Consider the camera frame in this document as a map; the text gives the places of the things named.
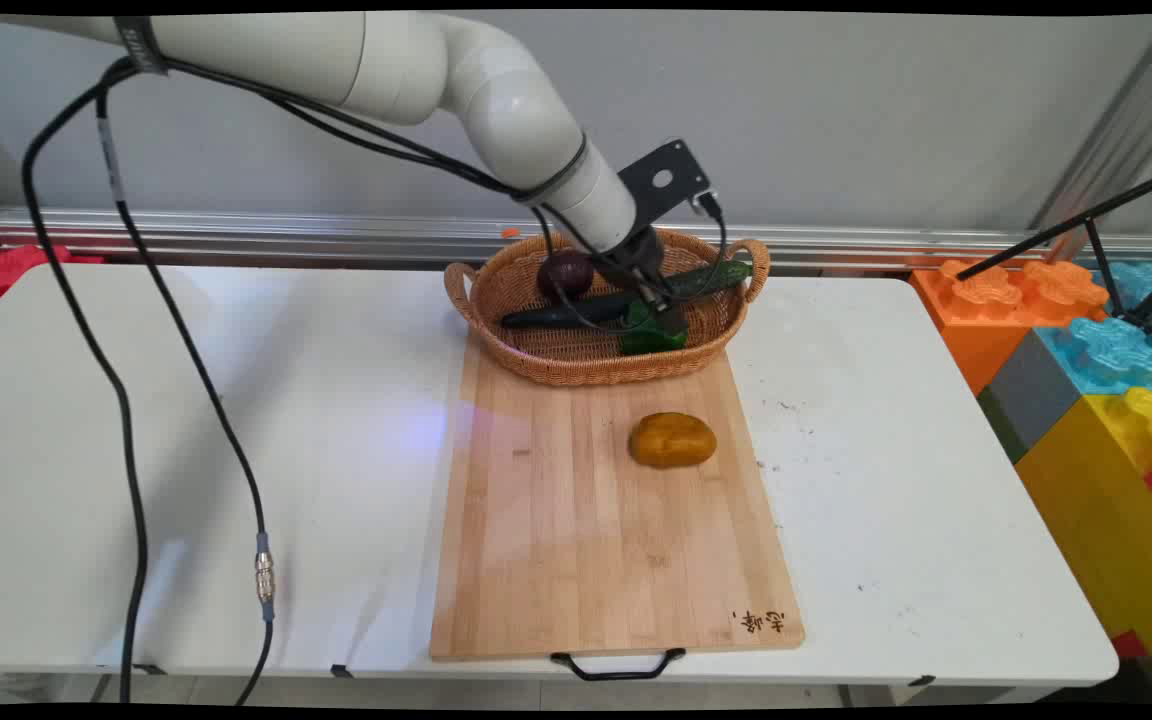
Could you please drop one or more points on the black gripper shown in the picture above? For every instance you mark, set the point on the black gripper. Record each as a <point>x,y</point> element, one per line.
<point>638,256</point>

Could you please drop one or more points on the green bell pepper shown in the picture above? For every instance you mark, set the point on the green bell pepper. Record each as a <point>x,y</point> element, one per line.
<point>648,336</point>

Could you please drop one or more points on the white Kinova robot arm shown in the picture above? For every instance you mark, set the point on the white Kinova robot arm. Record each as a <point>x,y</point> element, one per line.
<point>406,60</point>

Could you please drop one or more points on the woven wicker basket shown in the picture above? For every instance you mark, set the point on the woven wicker basket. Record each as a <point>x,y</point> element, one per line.
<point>576,355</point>

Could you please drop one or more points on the dark purple round fruit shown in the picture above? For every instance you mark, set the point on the dark purple round fruit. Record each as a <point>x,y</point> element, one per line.
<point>565,274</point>

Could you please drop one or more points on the long dark green cucumber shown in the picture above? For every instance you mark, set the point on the long dark green cucumber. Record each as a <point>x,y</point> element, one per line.
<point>556,314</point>

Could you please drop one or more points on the brown potato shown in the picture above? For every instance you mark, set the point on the brown potato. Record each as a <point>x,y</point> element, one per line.
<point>673,440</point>

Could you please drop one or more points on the wooden cutting board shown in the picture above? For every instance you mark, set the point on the wooden cutting board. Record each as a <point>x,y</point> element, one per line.
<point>596,540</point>

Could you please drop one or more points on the orange toy block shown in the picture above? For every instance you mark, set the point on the orange toy block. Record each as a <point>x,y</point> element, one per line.
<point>981,315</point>

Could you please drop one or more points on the grey toy block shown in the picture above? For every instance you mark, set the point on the grey toy block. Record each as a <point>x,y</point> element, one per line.
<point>1031,395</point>

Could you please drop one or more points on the black tripod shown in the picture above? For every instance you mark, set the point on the black tripod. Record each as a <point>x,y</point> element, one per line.
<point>1106,245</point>

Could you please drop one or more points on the blue toy block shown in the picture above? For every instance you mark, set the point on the blue toy block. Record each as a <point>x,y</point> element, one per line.
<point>1116,345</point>

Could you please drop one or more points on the yellow toy block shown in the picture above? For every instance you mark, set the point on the yellow toy block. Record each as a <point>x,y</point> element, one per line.
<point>1106,520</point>

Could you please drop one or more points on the red plastic object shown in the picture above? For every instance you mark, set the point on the red plastic object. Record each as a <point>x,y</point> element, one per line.
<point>21,265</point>

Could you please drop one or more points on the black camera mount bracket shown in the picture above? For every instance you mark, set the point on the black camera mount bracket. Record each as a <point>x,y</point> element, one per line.
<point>669,180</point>

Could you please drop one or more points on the aluminium rail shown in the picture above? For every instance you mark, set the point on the aluminium rail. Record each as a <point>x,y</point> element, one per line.
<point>236,235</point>

